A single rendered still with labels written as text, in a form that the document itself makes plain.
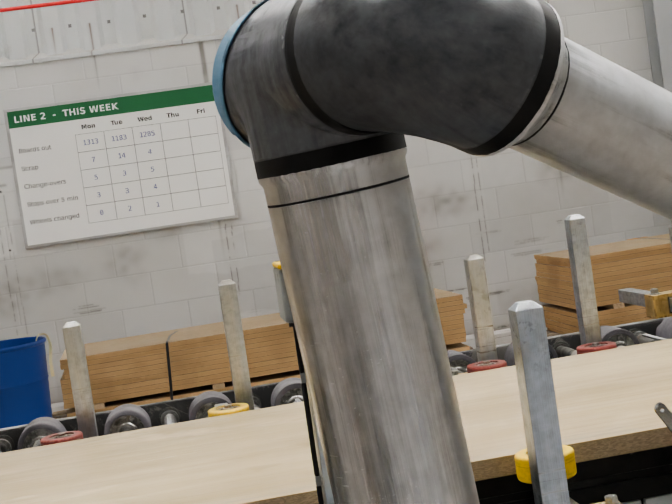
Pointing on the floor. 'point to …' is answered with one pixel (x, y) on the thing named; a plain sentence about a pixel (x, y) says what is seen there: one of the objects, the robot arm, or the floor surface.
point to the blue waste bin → (24, 380)
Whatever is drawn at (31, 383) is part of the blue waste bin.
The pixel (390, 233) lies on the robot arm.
